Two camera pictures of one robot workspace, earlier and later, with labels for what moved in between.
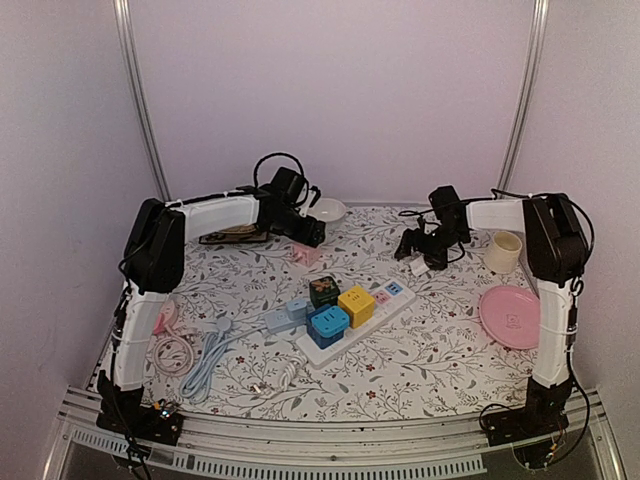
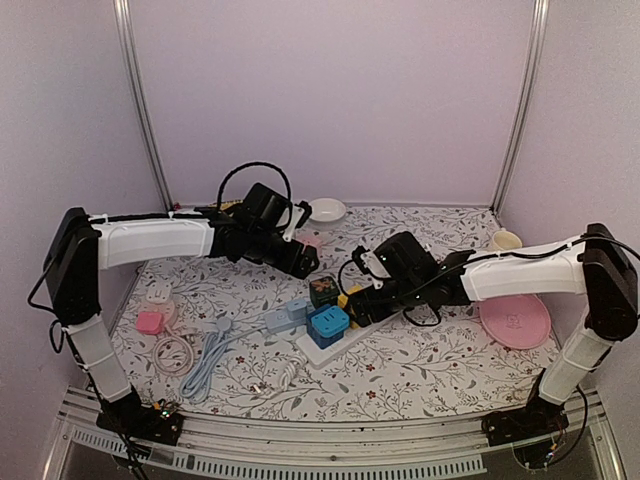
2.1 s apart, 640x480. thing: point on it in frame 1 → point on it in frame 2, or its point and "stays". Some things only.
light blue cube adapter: x=326 y=324 stays
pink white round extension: x=171 y=338 stays
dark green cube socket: x=324 y=291 stays
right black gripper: x=438 y=261 → x=358 y=301
